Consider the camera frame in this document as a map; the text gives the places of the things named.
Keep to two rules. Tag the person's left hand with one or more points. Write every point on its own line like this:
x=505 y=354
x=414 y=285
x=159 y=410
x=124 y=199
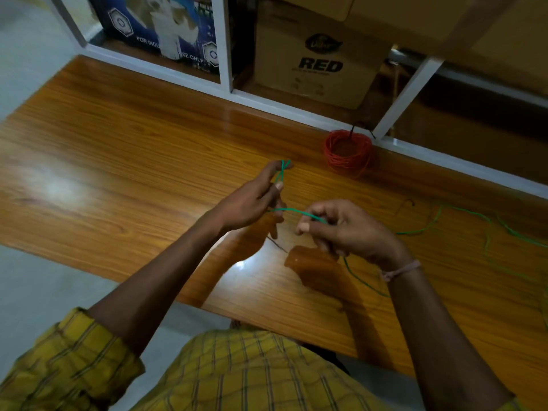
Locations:
x=244 y=207

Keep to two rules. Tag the person's right hand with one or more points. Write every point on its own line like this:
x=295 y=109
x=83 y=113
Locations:
x=359 y=235

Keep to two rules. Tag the person's left thumb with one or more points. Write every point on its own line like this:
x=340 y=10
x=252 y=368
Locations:
x=274 y=190

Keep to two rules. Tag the person's right thumb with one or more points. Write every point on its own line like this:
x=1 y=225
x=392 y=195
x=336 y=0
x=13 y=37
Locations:
x=310 y=228

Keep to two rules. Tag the person's right forearm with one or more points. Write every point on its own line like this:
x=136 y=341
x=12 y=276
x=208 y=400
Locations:
x=436 y=338

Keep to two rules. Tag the person's left forearm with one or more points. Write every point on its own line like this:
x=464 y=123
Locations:
x=154 y=282

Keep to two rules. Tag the pink wrist thread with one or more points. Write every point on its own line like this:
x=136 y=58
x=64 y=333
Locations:
x=400 y=270

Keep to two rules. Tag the cardboard box with black print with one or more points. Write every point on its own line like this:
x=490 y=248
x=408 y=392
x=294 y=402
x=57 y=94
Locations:
x=317 y=76

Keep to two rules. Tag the yellow checked shirt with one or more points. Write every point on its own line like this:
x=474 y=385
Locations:
x=257 y=372

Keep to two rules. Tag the blue printed box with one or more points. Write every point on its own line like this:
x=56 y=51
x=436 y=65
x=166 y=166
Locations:
x=128 y=25

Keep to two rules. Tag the plain cardboard box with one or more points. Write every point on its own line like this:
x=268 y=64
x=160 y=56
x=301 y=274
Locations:
x=483 y=29

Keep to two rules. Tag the white metal shelf frame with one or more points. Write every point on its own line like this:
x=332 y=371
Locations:
x=299 y=114

